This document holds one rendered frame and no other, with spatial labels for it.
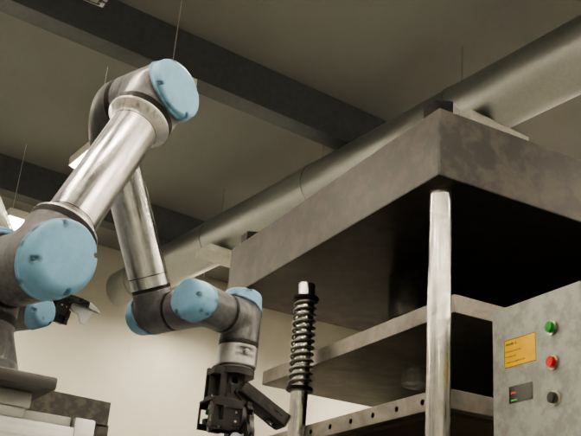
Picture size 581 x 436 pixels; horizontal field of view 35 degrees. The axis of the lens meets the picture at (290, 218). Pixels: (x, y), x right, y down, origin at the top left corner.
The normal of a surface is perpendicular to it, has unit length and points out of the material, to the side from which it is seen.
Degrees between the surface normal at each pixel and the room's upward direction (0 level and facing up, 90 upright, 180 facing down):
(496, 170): 90
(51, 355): 90
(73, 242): 97
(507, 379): 90
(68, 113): 180
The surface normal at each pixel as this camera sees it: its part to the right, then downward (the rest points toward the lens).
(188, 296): -0.63, -0.36
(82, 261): 0.73, -0.10
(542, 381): -0.87, -0.25
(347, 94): -0.07, 0.91
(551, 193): 0.48, -0.32
